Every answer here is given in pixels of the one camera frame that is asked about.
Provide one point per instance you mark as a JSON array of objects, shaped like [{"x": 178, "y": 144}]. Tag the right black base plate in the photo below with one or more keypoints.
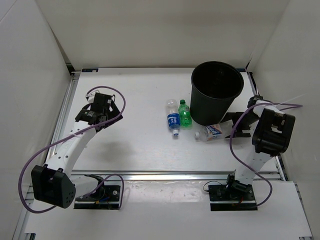
[{"x": 223, "y": 199}]

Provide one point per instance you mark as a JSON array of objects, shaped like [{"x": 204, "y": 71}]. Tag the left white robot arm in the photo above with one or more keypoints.
[{"x": 51, "y": 182}]

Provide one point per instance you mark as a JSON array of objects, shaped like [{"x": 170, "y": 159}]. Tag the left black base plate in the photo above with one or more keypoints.
[{"x": 107, "y": 197}]

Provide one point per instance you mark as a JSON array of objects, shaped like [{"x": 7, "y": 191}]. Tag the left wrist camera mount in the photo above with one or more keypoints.
[{"x": 90, "y": 96}]

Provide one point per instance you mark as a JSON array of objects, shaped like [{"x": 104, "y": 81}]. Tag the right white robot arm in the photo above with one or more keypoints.
[{"x": 271, "y": 137}]

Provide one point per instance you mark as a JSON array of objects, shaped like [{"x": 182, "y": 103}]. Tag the blue label water bottle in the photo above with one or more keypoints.
[{"x": 173, "y": 117}]

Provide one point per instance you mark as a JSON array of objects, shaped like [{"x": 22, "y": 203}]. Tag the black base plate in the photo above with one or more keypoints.
[
  {"x": 107, "y": 197},
  {"x": 223, "y": 199}
]

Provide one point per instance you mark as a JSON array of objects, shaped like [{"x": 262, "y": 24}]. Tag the clear unlabelled plastic bottle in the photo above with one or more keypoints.
[{"x": 217, "y": 85}]

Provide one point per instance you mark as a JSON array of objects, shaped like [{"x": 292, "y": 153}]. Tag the black plastic waste bin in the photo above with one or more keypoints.
[{"x": 206, "y": 110}]

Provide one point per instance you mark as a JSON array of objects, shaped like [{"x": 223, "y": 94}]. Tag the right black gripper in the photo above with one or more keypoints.
[{"x": 239, "y": 133}]

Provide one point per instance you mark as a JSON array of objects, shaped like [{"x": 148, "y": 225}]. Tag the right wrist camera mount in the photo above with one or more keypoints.
[{"x": 256, "y": 99}]

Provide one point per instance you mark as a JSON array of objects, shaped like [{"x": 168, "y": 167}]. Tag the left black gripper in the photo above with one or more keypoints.
[{"x": 111, "y": 121}]

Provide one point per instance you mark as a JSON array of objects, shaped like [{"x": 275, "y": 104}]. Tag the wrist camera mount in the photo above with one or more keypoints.
[
  {"x": 256, "y": 99},
  {"x": 90, "y": 96}
]

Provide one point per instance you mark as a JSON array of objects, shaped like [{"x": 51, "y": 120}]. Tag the aluminium front rail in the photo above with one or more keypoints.
[{"x": 158, "y": 175}]

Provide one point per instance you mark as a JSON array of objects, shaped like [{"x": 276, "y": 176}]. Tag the green soda bottle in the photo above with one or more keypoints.
[{"x": 184, "y": 114}]

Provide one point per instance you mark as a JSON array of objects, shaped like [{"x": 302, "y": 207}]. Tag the white orange label bottle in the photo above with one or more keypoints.
[{"x": 214, "y": 132}]

